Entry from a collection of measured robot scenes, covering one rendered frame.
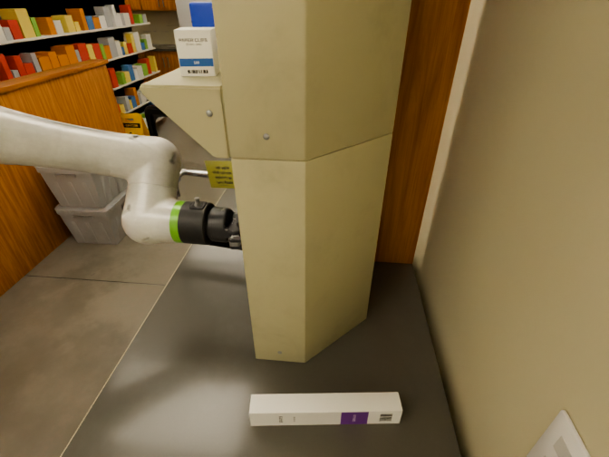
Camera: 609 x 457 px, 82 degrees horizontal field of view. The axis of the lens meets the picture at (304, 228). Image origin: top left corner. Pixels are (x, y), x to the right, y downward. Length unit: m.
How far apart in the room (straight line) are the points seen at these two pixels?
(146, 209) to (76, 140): 0.18
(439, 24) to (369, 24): 0.33
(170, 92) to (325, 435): 0.63
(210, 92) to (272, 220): 0.21
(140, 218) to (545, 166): 0.70
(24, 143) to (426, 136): 0.83
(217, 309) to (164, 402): 0.25
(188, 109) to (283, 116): 0.13
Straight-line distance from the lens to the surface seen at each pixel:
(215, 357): 0.85
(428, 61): 0.87
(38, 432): 2.14
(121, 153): 0.81
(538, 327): 0.57
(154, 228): 0.78
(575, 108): 0.54
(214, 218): 0.74
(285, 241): 0.58
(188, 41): 0.57
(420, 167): 0.94
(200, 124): 0.53
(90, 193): 2.88
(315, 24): 0.48
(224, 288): 0.99
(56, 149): 0.82
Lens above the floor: 1.61
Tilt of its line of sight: 34 degrees down
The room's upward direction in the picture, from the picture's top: straight up
